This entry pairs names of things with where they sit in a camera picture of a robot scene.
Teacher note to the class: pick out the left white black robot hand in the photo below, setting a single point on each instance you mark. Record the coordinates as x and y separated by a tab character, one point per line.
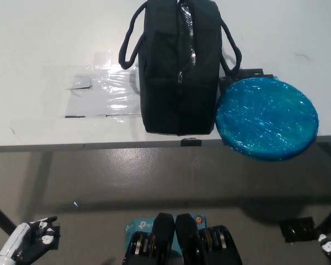
19	240

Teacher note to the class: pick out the blue plate stack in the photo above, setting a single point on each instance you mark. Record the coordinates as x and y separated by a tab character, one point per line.
264	118

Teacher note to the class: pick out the black robot body blocks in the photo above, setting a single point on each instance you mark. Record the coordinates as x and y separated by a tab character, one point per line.
187	243

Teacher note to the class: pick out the black zippered fabric bag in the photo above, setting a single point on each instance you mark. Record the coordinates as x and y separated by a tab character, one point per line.
165	82

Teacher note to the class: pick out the black floor tape patch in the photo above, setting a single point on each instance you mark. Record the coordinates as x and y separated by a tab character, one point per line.
56	237
296	229

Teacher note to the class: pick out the teal router box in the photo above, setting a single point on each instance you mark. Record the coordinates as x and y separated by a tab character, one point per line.
140	225

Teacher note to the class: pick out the small grey tape piece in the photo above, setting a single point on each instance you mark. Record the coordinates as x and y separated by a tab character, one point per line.
78	82

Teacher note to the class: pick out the clear plastic sheet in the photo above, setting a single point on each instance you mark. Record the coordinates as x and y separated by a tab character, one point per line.
110	94

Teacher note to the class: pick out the small black tape strip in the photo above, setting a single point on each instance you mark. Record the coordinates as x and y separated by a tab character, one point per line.
191	142

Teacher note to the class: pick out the large black tape patch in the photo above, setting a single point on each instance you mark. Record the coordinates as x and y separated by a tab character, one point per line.
251	73

